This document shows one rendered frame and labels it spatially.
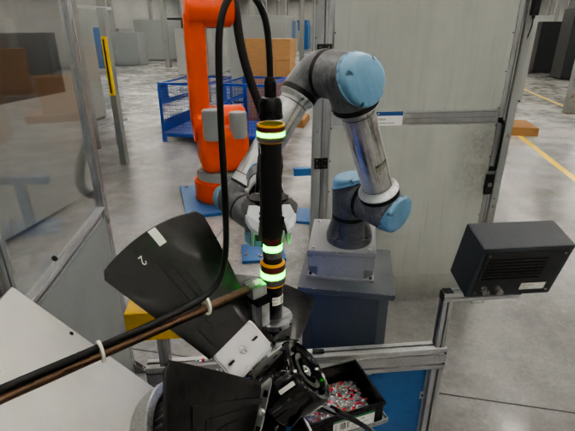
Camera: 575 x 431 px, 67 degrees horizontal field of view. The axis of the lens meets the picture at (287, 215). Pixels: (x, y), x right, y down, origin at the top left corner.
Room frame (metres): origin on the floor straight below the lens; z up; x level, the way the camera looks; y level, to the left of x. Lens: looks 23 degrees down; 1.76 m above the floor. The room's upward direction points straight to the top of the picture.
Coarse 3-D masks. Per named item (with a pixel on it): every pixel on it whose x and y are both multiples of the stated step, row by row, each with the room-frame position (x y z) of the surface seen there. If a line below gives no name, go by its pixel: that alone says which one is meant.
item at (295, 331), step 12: (240, 276) 0.90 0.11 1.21; (252, 276) 0.91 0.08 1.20; (288, 288) 0.90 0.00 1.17; (288, 300) 0.84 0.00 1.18; (300, 300) 0.86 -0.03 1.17; (312, 300) 0.88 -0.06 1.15; (300, 312) 0.80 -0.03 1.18; (300, 324) 0.75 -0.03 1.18; (276, 336) 0.70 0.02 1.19; (288, 336) 0.70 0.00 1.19; (300, 336) 0.71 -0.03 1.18
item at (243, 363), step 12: (252, 324) 0.62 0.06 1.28; (240, 336) 0.60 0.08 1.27; (252, 336) 0.61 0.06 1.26; (264, 336) 0.62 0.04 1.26; (228, 348) 0.58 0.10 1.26; (252, 348) 0.60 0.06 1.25; (264, 348) 0.60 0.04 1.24; (216, 360) 0.56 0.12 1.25; (228, 360) 0.57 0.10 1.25; (240, 360) 0.58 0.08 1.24; (252, 360) 0.58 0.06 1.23; (228, 372) 0.56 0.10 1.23; (240, 372) 0.57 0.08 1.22
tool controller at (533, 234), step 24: (480, 240) 1.04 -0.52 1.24; (504, 240) 1.04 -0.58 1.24; (528, 240) 1.04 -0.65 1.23; (552, 240) 1.04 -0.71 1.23; (456, 264) 1.12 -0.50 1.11; (480, 264) 1.02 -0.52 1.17; (504, 264) 1.02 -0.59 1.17; (528, 264) 1.03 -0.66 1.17; (552, 264) 1.04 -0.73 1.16; (480, 288) 1.04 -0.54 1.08; (504, 288) 1.05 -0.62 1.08; (528, 288) 1.06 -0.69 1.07
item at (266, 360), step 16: (288, 352) 0.57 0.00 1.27; (304, 352) 0.62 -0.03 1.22; (256, 368) 0.57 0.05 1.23; (272, 368) 0.55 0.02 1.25; (288, 368) 0.54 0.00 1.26; (320, 368) 0.61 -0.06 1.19; (272, 384) 0.53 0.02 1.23; (304, 384) 0.52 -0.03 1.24; (320, 384) 0.58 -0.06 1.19; (272, 400) 0.52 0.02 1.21; (288, 400) 0.51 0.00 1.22; (304, 400) 0.51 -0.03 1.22; (320, 400) 0.52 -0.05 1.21; (272, 416) 0.51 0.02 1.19; (288, 416) 0.51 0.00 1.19; (304, 416) 0.52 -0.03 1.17
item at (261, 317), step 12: (252, 288) 0.62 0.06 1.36; (264, 288) 0.63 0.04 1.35; (252, 300) 0.62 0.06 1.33; (264, 300) 0.62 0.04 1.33; (252, 312) 0.65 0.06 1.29; (264, 312) 0.63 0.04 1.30; (288, 312) 0.67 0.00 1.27; (264, 324) 0.63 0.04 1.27; (276, 324) 0.63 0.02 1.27; (288, 324) 0.64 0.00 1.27
